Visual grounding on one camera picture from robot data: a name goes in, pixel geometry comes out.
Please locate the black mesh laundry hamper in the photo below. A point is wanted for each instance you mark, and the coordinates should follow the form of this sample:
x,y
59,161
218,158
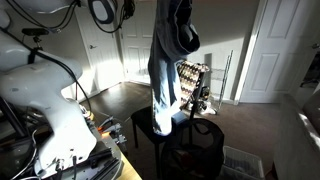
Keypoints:
x,y
190,161

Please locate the orange black clamp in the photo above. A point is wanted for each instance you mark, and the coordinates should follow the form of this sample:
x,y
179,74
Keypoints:
x,y
109,128

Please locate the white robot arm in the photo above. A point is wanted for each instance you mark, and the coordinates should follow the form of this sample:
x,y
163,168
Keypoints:
x,y
38,85

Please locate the white interior door right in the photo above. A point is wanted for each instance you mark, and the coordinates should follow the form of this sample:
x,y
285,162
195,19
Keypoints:
x,y
286,43

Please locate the wire shoe rack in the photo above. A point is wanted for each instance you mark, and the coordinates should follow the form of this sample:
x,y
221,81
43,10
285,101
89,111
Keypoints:
x,y
215,83

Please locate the brown cream crochet pillow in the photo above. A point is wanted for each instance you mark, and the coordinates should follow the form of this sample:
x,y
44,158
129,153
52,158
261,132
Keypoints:
x,y
189,74

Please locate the white plastic laundry basket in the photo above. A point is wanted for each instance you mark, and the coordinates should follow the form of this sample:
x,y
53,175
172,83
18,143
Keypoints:
x,y
241,165

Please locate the white panel door centre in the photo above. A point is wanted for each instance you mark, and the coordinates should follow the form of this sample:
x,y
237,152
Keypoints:
x,y
136,37

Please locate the black camera on stand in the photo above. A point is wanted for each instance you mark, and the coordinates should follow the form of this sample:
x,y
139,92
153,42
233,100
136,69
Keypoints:
x,y
35,31

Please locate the white sneaker on floor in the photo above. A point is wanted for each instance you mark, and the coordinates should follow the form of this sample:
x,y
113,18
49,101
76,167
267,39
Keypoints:
x,y
206,108

